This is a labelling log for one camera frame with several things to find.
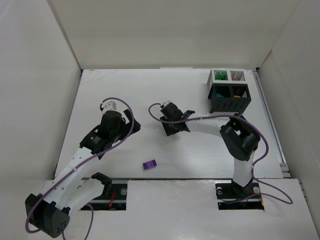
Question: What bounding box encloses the purple lego brick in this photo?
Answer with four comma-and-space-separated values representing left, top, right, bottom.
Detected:
142, 159, 157, 170

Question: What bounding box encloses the cyan long lego brick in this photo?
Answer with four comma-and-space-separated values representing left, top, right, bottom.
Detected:
216, 93, 224, 98

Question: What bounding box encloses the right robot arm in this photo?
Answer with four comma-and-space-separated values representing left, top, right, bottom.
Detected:
159, 101, 261, 201

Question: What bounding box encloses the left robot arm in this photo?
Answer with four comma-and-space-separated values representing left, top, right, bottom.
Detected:
25, 108, 141, 239

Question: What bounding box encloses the black slotted container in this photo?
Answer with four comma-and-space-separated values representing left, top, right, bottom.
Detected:
207, 83, 252, 114

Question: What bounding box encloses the white slotted container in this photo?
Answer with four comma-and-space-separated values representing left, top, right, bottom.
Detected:
207, 68, 246, 85

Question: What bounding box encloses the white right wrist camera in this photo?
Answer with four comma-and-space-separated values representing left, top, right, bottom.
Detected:
160, 100, 171, 109

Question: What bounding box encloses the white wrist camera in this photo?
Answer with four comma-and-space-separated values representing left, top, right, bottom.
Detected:
160, 100, 171, 109
99, 100, 117, 113

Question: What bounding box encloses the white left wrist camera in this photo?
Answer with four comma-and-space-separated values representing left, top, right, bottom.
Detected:
99, 100, 117, 113

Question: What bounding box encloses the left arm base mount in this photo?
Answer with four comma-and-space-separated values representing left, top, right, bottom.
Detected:
88, 172, 128, 211

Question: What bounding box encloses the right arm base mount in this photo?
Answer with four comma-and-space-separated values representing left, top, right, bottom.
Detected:
215, 180, 265, 210

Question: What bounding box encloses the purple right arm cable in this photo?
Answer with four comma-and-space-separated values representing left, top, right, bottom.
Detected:
148, 102, 294, 206

